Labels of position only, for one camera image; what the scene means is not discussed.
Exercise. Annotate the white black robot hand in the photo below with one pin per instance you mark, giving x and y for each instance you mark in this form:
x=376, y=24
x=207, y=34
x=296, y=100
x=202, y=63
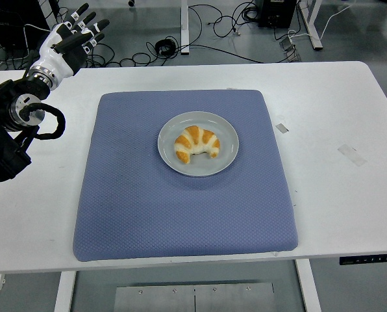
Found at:
x=52, y=58

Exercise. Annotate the golden croissant bread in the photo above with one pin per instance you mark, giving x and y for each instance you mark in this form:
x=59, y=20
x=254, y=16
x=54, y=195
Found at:
x=196, y=141

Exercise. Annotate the large black equipment box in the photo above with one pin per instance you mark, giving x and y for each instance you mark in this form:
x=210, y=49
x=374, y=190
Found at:
x=8, y=22

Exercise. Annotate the round grey plate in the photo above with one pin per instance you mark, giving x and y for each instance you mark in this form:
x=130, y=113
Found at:
x=180, y=128

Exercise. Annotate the blue quilted mat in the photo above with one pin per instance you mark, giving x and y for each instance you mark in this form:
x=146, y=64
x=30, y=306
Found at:
x=148, y=211

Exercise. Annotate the black computer tower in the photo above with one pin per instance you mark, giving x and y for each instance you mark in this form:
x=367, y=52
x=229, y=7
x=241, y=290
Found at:
x=276, y=13

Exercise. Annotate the white table leg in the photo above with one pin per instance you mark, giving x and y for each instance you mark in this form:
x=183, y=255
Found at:
x=64, y=292
x=308, y=286

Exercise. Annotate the grey metal foot pedal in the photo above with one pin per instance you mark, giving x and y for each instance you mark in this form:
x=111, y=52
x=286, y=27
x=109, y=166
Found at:
x=290, y=48

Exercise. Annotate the small clear tape strip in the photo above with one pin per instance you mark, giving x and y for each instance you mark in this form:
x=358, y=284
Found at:
x=282, y=128

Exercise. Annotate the grey metal plate with screws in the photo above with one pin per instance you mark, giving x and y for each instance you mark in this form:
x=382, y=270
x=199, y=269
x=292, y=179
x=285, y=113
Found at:
x=193, y=297

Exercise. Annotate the large clear tape strip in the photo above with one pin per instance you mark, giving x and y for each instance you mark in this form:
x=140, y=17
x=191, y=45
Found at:
x=352, y=155

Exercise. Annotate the black desk control panel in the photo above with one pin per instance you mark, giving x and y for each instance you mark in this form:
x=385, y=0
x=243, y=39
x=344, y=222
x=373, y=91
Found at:
x=369, y=259

